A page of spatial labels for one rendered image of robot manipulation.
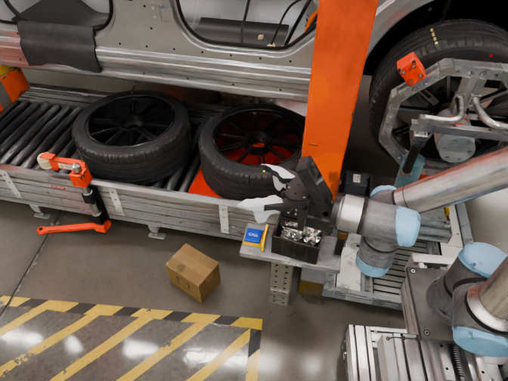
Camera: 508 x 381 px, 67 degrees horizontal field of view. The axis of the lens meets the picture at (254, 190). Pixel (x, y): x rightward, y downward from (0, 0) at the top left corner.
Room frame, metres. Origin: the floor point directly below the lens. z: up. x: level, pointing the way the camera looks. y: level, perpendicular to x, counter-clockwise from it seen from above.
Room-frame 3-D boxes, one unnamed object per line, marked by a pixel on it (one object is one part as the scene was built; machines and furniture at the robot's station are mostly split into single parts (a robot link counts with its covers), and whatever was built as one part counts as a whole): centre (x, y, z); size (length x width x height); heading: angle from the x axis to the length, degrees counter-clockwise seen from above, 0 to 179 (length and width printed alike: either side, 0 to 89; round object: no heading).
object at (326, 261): (0.99, -0.16, 0.44); 0.43 x 0.17 x 0.03; 78
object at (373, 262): (0.51, -0.27, 1.12); 0.11 x 0.08 x 0.11; 160
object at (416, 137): (1.16, -0.62, 0.93); 0.09 x 0.05 x 0.05; 168
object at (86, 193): (1.40, 0.87, 0.30); 0.09 x 0.05 x 0.50; 78
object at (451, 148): (1.25, -0.81, 0.85); 0.21 x 0.14 x 0.14; 168
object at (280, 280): (1.00, -0.13, 0.21); 0.10 x 0.10 x 0.42; 78
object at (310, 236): (0.99, -0.19, 0.51); 0.20 x 0.14 x 0.13; 71
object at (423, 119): (1.22, -0.70, 1.03); 0.19 x 0.18 x 0.11; 168
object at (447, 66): (1.32, -0.83, 0.85); 0.54 x 0.07 x 0.54; 78
